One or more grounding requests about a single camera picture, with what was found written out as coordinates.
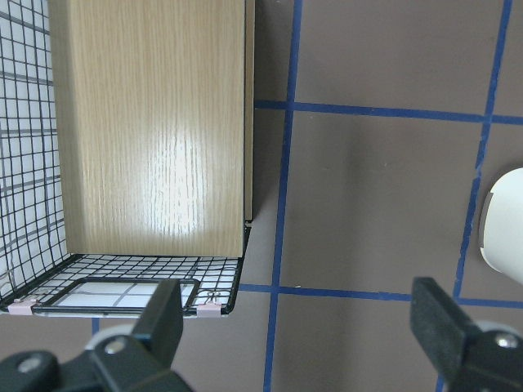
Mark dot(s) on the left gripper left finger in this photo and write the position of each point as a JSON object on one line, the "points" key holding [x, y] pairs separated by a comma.
{"points": [[160, 326]]}

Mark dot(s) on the wire basket with wooden box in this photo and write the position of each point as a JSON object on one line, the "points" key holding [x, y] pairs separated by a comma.
{"points": [[126, 154]]}

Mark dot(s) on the cream white toaster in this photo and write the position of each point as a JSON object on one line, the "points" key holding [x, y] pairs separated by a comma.
{"points": [[500, 231]]}

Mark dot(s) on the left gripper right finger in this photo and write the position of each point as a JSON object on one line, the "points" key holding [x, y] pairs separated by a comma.
{"points": [[443, 330]]}

